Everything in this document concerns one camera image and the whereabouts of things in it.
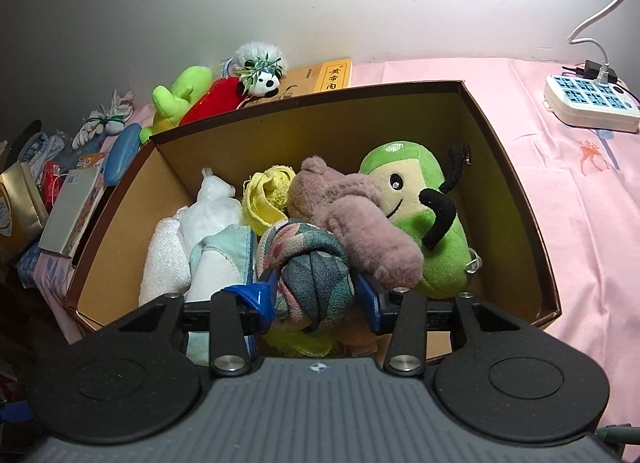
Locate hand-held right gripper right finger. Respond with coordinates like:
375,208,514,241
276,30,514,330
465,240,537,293
352,273,523,376

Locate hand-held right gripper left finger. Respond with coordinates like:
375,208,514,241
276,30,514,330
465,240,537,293
117,268,281,378

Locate grey striped knotted cloth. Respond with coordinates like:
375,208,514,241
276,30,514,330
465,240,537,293
256,219,351,335

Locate light blue cloth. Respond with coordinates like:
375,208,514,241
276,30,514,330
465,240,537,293
185,224,261,361

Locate brown teddy plush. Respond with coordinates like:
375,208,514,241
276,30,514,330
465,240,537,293
287,155,425,290

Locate white plastic bag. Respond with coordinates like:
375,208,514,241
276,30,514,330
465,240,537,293
180,168,246,254

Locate yellow towel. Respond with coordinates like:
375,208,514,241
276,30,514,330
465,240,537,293
242,163,335,359

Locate white towel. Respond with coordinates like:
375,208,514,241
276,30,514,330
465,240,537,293
138,205,201,306

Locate green smiling plush toy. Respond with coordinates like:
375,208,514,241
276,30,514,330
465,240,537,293
359,140,473,300

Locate brown cardboard box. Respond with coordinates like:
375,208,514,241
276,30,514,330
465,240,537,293
64,79,562,364

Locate blue glasses case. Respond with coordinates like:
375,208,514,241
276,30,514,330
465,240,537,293
103,122,142,186

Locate red plush toy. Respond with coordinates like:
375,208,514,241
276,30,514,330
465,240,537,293
179,77,248,126

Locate grey flat box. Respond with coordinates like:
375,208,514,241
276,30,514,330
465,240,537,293
37,166,103,259

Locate white panda plush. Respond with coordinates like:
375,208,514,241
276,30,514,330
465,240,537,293
222,41,292,98

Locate orange printed packet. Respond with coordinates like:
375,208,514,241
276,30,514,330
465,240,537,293
77,153,108,174

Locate green frog plush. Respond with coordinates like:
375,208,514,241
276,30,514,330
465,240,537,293
139,65,215,144

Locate yellow book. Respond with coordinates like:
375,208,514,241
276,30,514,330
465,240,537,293
277,58,353,98

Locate knotted white gloves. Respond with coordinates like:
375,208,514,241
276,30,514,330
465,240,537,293
71,89,137,150

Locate red packet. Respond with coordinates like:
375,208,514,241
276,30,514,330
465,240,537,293
42,160,68,208

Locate gold paper bag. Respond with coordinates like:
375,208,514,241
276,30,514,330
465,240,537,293
0,160,49,256

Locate blue white striped cloth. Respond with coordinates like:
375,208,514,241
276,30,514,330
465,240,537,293
22,133,66,178

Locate white power strip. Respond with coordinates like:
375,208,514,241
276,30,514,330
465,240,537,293
542,74,640,132

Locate black plug adapter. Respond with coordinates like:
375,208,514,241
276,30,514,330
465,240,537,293
562,59,618,84

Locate white power cable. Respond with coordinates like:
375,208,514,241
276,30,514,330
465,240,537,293
567,0,640,86

